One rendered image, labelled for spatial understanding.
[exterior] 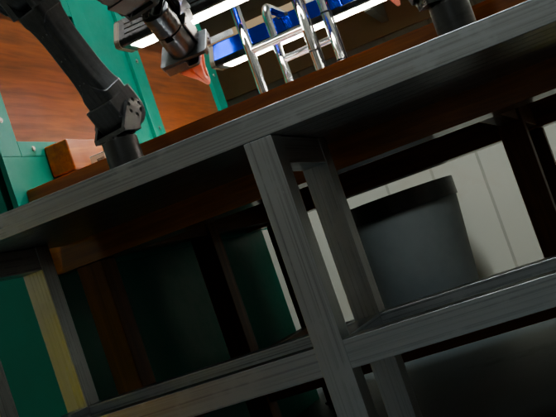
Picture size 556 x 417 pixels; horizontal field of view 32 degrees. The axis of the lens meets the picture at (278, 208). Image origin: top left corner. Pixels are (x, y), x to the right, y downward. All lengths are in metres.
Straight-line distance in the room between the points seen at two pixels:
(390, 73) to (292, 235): 0.27
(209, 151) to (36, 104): 0.90
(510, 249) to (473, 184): 0.30
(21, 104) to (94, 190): 0.73
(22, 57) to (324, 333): 1.16
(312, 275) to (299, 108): 0.24
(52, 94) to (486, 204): 2.26
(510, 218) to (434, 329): 2.78
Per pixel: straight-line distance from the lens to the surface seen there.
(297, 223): 1.40
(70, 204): 1.54
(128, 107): 1.71
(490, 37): 1.35
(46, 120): 2.28
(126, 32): 2.31
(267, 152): 1.41
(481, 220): 4.15
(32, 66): 2.33
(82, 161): 2.19
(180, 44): 1.92
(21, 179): 2.09
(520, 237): 4.14
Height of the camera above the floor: 0.45
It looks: 3 degrees up
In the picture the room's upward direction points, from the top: 19 degrees counter-clockwise
